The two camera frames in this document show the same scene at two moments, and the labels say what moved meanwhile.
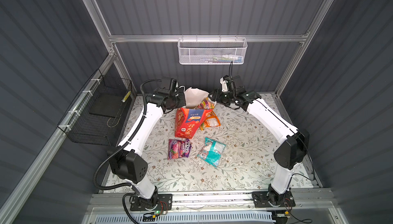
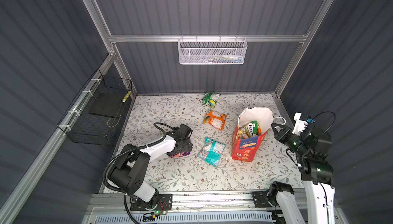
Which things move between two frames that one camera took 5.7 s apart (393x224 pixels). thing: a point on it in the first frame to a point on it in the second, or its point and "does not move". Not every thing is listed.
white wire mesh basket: [212, 51] does not move
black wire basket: [96, 115] does not move
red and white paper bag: [189, 119] to [243, 150]
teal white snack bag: [212, 151] does not move
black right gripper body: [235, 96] to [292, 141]
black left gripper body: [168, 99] to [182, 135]
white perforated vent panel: [249, 218] does not move
